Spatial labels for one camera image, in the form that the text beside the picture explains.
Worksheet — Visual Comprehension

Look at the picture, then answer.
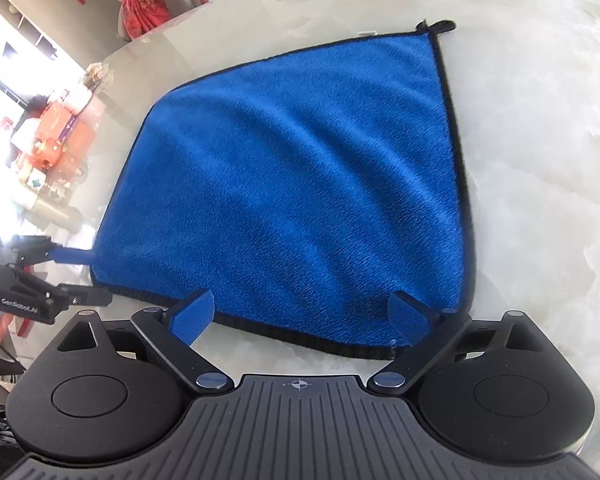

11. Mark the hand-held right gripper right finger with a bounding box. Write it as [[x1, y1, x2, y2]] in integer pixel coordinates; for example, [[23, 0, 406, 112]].
[[367, 291, 548, 395]]

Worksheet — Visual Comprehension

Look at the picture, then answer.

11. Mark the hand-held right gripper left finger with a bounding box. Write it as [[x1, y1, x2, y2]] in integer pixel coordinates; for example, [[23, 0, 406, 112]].
[[57, 288, 233, 393]]

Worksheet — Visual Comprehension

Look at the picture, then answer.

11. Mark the orange box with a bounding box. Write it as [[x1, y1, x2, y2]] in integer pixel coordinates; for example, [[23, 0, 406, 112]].
[[35, 102, 98, 153]]

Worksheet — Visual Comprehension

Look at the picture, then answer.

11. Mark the grey and blue towel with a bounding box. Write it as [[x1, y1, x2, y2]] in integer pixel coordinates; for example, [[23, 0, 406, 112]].
[[91, 19, 478, 361]]

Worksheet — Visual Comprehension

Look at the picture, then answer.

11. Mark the clear snack bag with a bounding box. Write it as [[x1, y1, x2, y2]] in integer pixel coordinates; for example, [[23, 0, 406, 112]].
[[82, 62, 108, 91]]

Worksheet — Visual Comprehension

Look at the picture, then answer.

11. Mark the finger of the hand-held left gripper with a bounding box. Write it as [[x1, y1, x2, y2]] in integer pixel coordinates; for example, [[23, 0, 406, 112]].
[[10, 235, 93, 265], [55, 284, 113, 311]]

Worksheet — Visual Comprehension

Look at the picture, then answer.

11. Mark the red patterned cloth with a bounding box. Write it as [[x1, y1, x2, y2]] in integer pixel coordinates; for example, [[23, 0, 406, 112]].
[[120, 0, 208, 43]]

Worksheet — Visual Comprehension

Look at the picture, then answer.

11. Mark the clover print jar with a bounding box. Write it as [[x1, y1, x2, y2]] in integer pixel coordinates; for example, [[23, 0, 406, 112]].
[[22, 167, 48, 193]]

